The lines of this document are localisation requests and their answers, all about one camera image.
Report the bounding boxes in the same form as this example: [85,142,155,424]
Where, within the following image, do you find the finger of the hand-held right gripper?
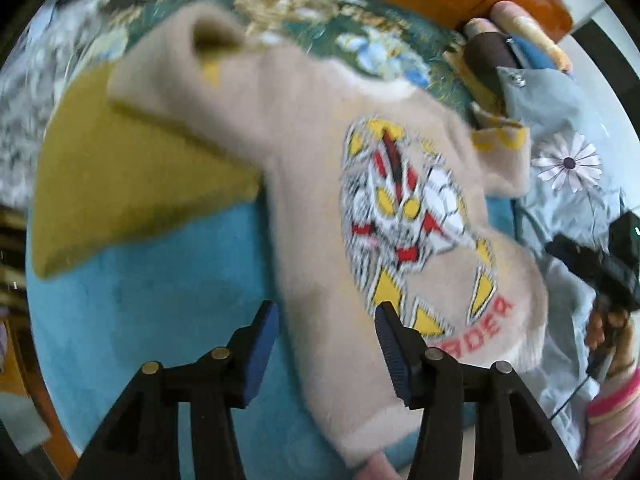
[545,234,608,281]

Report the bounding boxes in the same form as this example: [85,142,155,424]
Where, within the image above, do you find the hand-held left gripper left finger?
[72,301,280,480]

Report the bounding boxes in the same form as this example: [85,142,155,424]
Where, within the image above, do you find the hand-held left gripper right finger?
[375,301,581,480]

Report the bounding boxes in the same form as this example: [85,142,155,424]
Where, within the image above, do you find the beige sweater with printed figure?
[107,2,551,480]

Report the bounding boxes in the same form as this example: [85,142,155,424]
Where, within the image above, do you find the person's right forearm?
[580,365,640,480]

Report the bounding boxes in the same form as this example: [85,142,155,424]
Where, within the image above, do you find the person's right hand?
[585,307,638,376]

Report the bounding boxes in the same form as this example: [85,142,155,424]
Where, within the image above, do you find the blue fleece blanket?
[25,195,516,480]

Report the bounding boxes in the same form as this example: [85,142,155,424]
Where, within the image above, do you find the light blue floral quilt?
[497,67,640,466]

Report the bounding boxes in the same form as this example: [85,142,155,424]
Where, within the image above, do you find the blue cloth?
[510,35,558,71]

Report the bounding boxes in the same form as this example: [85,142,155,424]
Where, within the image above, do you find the mustard yellow cloth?
[27,60,263,281]

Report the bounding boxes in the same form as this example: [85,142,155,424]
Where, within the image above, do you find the dark brown cloth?
[465,32,518,98]

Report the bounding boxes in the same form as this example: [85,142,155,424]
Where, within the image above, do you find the peach rolled pillow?
[492,0,573,73]

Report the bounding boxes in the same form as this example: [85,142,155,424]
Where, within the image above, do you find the green floral blanket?
[30,0,476,126]

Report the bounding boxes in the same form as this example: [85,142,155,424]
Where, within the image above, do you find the grey white patterned cloth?
[0,0,126,211]

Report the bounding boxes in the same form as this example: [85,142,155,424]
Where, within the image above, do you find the black cable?
[550,357,603,420]

